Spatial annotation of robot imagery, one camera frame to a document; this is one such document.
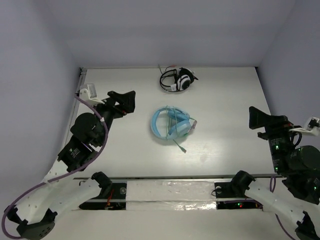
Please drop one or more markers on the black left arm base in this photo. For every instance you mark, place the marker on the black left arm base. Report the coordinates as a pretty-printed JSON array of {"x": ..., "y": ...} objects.
[{"x": 114, "y": 200}]

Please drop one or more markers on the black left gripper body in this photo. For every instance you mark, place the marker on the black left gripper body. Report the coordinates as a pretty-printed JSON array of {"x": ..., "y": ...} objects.
[{"x": 114, "y": 103}]

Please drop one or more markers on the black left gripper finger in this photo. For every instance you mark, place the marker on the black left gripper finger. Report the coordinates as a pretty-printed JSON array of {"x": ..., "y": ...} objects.
[
  {"x": 129, "y": 107},
  {"x": 119, "y": 97}
]

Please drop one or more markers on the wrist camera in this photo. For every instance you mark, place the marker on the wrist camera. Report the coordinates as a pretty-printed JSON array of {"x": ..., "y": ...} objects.
[
  {"x": 311, "y": 128},
  {"x": 88, "y": 94}
]

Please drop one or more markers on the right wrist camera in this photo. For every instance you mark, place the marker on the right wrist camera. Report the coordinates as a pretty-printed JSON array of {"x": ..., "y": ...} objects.
[{"x": 311, "y": 128}]

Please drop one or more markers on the light blue headphones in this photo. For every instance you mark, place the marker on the light blue headphones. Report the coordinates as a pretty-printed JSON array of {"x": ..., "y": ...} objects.
[{"x": 178, "y": 125}]

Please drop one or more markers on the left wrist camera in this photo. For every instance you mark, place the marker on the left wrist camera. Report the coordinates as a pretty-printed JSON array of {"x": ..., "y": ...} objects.
[{"x": 88, "y": 94}]

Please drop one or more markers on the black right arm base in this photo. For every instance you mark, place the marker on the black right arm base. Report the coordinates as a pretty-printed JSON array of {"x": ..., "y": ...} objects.
[{"x": 231, "y": 195}]

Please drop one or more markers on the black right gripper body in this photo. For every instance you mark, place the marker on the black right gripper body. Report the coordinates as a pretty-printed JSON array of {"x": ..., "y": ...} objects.
[{"x": 279, "y": 141}]

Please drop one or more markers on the black and white headphones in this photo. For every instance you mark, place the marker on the black and white headphones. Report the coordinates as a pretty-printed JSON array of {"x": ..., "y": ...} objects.
[{"x": 183, "y": 77}]

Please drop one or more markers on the silver tape strip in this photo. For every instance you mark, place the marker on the silver tape strip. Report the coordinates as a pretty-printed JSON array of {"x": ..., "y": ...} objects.
[{"x": 170, "y": 195}]

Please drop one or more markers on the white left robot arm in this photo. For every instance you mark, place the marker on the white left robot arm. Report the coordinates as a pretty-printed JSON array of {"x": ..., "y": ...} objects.
[{"x": 34, "y": 213}]

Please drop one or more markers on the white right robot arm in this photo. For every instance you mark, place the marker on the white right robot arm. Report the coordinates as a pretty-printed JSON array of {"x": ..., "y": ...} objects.
[{"x": 302, "y": 186}]

